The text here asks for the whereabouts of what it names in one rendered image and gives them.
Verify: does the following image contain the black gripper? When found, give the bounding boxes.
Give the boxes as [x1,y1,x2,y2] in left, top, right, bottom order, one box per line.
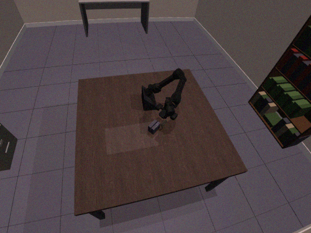
[155,104,178,120]

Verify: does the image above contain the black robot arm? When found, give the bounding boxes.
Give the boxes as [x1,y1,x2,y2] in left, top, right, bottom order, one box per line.
[144,68,187,119]

